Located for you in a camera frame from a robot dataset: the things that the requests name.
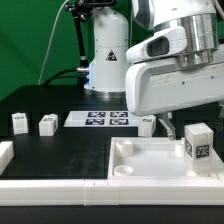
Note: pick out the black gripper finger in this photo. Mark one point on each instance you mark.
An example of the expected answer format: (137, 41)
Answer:
(164, 119)

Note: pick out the white AprilTag base sheet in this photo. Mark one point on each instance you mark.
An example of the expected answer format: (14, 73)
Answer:
(101, 119)

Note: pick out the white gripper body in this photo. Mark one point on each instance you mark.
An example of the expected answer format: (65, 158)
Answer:
(161, 86)

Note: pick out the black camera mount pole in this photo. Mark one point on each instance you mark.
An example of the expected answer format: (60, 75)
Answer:
(81, 11)

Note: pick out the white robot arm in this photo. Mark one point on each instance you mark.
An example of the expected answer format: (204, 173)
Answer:
(180, 66)

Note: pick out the white square tabletop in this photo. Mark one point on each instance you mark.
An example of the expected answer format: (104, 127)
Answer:
(157, 158)

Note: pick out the white U-shaped fence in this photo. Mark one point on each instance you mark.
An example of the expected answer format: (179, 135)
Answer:
(192, 191)

